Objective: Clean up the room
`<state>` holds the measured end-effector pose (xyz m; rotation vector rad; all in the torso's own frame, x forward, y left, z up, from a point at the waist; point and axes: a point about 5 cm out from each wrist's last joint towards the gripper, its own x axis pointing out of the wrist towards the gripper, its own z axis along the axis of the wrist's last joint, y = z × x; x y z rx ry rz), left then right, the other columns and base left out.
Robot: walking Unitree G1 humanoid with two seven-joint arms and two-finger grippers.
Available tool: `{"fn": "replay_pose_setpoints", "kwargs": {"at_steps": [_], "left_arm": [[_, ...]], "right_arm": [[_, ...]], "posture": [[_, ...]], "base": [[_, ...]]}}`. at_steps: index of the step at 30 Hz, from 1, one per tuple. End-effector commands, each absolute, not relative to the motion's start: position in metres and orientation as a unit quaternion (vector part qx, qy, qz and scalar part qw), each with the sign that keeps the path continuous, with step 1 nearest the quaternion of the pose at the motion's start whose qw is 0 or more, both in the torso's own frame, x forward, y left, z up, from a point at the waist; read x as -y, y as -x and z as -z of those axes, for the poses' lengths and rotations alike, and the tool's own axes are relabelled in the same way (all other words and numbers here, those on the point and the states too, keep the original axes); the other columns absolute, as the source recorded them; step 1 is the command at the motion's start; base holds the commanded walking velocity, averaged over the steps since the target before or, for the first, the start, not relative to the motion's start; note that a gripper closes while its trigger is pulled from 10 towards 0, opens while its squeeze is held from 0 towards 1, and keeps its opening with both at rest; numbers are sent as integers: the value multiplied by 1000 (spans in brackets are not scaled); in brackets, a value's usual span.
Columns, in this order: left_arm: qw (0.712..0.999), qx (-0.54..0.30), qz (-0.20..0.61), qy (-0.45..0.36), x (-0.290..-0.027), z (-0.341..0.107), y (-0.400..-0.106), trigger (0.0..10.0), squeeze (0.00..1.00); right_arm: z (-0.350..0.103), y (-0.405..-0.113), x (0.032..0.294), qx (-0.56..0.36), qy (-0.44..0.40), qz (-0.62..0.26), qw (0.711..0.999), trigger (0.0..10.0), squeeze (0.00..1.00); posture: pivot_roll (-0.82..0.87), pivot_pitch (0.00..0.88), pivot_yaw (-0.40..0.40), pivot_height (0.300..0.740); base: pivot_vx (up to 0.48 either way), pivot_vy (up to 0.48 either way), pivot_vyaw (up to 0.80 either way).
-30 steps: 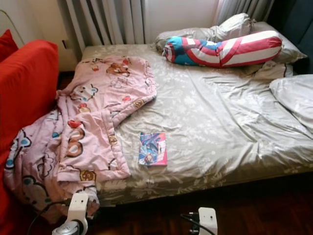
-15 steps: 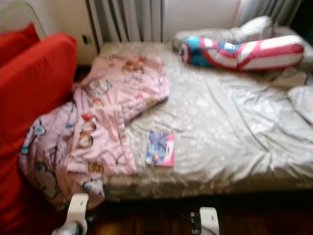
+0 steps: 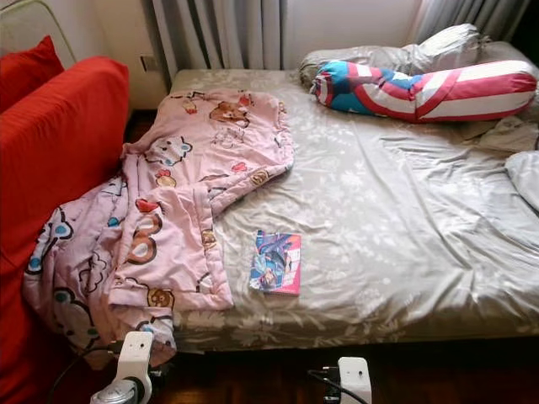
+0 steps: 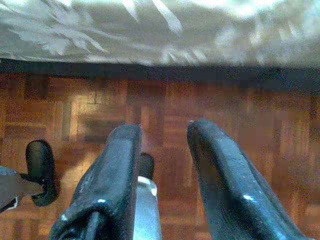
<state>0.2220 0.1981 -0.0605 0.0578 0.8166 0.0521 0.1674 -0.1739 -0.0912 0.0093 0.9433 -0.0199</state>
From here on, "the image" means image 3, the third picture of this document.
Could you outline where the pink cartoon print blanket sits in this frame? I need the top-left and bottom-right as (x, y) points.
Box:
(21, 88), (296, 367)

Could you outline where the colourful comic book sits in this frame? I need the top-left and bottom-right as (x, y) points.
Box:
(248, 230), (302, 296)

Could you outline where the large red cushion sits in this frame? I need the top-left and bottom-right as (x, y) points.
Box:
(0, 56), (131, 404)

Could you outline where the bed with grey floral sheet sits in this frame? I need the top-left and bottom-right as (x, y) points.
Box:
(126, 63), (539, 350)

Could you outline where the thin red cushion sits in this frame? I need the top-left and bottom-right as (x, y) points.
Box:
(0, 35), (64, 114)

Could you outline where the grey curtain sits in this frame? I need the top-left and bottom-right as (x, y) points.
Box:
(152, 0), (287, 81)
(413, 0), (531, 43)

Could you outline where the grey-green mattress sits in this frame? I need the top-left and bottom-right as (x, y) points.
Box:
(0, 0), (81, 60)

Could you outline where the red white blue bolster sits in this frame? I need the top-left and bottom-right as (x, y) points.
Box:
(312, 59), (539, 125)

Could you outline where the folded grey floral cloth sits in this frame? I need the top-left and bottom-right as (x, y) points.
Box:
(476, 116), (539, 154)

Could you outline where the dark grey sofa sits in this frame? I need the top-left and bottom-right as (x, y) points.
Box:
(524, 0), (539, 56)

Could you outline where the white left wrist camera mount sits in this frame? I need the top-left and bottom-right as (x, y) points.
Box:
(118, 331), (155, 392)

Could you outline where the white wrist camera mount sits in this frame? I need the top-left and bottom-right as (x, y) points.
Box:
(337, 357), (372, 404)
(118, 331), (155, 392)

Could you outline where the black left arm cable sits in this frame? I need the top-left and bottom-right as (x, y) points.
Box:
(46, 345), (123, 404)

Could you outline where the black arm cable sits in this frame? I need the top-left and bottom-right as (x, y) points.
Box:
(307, 368), (350, 404)
(46, 345), (123, 404)

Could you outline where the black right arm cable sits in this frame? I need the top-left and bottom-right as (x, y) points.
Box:
(307, 368), (350, 404)

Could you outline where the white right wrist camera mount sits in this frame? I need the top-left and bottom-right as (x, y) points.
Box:
(337, 357), (372, 404)

